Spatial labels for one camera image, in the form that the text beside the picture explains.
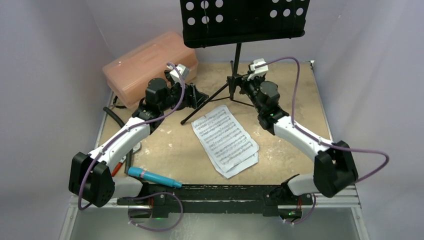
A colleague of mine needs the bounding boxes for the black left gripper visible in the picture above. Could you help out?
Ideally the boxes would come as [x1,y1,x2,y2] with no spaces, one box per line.
[159,78,208,112]

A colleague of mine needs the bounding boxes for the sheet music page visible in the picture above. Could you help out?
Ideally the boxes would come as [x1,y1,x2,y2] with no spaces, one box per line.
[191,105,259,172]
[211,152,259,179]

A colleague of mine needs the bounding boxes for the black folding music stand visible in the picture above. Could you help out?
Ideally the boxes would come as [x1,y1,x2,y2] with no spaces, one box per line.
[179,0,311,126]

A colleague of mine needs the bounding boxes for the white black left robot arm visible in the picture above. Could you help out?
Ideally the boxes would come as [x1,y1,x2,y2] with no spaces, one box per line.
[68,78,209,210]

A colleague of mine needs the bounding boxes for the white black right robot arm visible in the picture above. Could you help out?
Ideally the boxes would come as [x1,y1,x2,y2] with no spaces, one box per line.
[228,74,359,204]

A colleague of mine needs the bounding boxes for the pink translucent plastic case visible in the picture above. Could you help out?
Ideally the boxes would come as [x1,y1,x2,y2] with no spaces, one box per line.
[102,31,199,109]

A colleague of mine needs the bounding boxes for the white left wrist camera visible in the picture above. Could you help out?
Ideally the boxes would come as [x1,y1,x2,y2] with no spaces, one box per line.
[166,62,190,86]

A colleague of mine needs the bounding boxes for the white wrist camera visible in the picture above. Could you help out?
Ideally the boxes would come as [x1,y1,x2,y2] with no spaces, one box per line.
[166,62,190,86]
[247,58,269,81]

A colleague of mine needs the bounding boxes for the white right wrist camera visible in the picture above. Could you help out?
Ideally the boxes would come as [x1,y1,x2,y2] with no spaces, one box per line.
[247,58,269,81]

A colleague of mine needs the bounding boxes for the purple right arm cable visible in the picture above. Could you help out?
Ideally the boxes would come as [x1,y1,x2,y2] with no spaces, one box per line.
[256,56,390,226]

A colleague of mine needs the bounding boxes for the red handled pliers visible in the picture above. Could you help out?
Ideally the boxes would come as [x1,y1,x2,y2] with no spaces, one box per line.
[111,142,142,177]

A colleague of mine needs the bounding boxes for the black rubber hose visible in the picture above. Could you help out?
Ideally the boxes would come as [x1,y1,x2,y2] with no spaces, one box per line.
[102,106,134,174]

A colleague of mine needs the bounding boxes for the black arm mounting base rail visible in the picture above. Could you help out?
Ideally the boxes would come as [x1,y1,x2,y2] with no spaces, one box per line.
[117,183,313,218]

